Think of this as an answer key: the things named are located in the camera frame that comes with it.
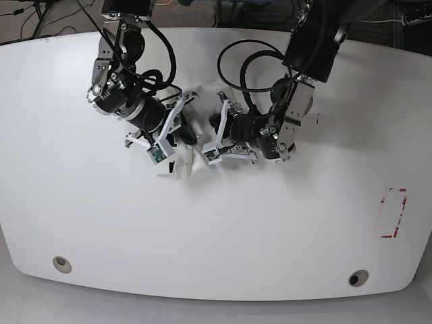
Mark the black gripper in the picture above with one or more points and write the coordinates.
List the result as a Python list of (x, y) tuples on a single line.
[(242, 130), (150, 114)]

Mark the white printed t-shirt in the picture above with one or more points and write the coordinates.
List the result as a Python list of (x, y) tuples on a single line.
[(188, 159)]

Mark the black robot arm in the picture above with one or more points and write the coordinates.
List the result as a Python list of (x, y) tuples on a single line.
[(117, 88), (275, 114)]

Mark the black tripod stand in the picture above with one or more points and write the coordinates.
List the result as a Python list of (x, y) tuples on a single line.
[(42, 7)]

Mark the red tape rectangle marking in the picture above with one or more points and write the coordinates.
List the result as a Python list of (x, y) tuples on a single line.
[(391, 210)]

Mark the white power strip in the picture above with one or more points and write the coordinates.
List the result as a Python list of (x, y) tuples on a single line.
[(417, 16)]

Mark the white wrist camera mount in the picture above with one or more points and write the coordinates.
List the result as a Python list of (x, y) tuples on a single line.
[(161, 148), (212, 151)]

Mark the left table cable grommet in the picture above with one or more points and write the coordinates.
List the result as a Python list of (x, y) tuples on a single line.
[(62, 265)]

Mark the table cable grommet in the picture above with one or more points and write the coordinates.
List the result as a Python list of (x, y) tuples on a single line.
[(358, 278), (62, 265)]

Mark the right table cable grommet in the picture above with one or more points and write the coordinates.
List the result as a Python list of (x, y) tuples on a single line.
[(358, 278)]

